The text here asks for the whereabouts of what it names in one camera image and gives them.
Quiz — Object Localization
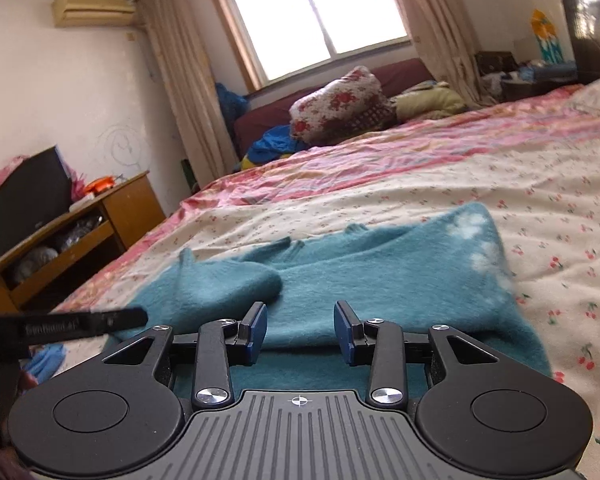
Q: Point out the teal fuzzy sweater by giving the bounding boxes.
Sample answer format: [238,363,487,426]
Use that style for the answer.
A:
[132,203,550,391]

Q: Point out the wooden side cabinet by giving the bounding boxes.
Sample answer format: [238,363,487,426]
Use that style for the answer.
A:
[0,172,166,314]

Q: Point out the black television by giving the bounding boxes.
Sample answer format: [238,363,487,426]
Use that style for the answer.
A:
[0,146,73,257]

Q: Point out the orange toy on cabinet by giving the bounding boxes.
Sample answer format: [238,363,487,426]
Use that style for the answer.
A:
[84,176,116,196]

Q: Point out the left beige curtain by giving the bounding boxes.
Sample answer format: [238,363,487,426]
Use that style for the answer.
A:
[136,0,237,186]

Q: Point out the beige curtain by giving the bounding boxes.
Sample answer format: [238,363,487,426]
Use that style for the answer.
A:
[394,0,488,105]
[136,0,237,186]

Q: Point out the blue garment on bed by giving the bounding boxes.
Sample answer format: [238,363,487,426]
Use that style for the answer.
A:
[240,125,310,170]

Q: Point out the blue bag by curtain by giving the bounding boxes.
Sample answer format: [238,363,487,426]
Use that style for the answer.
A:
[215,82,250,134]

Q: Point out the red floral folded quilt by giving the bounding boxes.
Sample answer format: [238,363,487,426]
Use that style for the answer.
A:
[289,66,394,146]

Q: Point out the pink floral bed sheet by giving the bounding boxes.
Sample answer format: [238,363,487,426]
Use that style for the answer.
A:
[61,88,600,479]

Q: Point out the yellow-green pillow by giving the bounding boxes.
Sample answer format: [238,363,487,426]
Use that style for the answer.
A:
[392,80,468,122]

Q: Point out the dark red headboard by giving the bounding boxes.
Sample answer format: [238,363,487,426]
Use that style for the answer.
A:
[234,58,434,157]

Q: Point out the dark cluttered nightstand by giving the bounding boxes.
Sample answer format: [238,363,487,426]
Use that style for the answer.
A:
[475,51,578,102]

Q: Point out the window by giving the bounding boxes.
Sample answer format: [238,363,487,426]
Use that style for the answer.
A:
[213,0,408,91]

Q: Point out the yellow teal package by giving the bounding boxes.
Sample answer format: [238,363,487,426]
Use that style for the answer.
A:
[530,9,565,64]

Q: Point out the right beige curtain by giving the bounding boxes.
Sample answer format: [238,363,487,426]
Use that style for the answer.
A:
[394,0,488,105]

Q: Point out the white wall air conditioner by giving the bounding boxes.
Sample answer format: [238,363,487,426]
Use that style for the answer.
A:
[52,0,136,27]

